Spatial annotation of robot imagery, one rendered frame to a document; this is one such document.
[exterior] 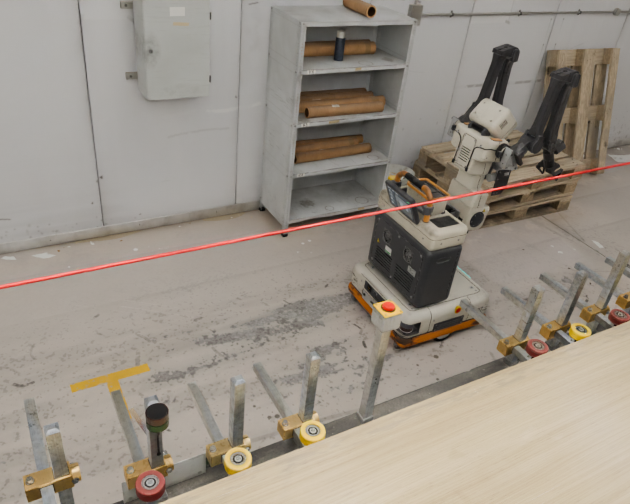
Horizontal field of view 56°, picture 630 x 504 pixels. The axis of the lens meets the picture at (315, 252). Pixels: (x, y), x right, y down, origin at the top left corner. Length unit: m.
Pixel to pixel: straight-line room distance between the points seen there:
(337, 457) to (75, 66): 2.88
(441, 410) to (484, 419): 0.14
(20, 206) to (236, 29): 1.81
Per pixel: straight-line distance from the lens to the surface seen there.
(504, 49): 3.62
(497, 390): 2.23
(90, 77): 4.00
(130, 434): 1.98
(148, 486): 1.81
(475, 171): 3.43
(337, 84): 4.66
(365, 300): 3.74
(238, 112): 4.37
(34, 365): 3.53
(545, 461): 2.08
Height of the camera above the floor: 2.38
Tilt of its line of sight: 33 degrees down
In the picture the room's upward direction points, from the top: 7 degrees clockwise
